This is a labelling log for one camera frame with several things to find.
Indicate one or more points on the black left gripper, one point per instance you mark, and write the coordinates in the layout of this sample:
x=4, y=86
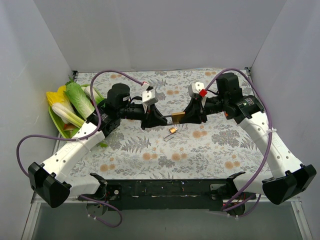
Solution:
x=146, y=116

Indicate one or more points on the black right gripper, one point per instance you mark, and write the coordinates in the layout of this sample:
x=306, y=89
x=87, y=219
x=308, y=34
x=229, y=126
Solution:
x=202, y=111

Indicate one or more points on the large brass padlock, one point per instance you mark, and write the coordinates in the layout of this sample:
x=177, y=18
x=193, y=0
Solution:
x=174, y=118

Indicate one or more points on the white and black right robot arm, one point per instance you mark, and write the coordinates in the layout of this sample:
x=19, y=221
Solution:
x=289, y=176

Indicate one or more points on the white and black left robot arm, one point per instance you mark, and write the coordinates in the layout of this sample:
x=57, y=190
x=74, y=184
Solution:
x=50, y=179

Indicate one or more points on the small brass padlock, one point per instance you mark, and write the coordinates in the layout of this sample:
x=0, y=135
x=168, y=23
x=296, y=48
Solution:
x=172, y=131

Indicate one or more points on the floral patterned table mat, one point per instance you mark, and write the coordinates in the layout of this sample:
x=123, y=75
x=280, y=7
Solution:
x=215, y=149

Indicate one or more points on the bok choy toy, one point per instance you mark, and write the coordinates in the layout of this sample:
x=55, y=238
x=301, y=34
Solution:
x=97, y=97

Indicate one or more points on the napa cabbage toy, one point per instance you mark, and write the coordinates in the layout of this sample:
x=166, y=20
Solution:
x=79, y=99

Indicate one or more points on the green vegetable tray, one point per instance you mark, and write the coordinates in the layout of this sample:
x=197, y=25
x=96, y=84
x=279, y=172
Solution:
x=67, y=131

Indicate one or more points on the yellow-leaf cabbage toy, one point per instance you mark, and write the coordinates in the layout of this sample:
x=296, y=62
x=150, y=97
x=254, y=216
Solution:
x=61, y=106

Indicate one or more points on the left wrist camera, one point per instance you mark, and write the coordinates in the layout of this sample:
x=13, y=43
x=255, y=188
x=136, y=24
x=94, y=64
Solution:
x=150, y=96

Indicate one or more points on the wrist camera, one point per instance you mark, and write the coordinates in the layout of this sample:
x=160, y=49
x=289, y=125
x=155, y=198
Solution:
x=150, y=96
x=197, y=90

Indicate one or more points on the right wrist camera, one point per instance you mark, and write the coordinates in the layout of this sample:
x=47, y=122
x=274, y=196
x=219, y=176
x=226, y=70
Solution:
x=197, y=90

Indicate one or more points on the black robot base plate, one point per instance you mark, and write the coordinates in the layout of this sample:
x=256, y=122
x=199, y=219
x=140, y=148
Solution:
x=172, y=194

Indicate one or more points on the aluminium frame rail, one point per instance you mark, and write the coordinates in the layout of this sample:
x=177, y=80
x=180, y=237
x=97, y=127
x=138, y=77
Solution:
x=195, y=209

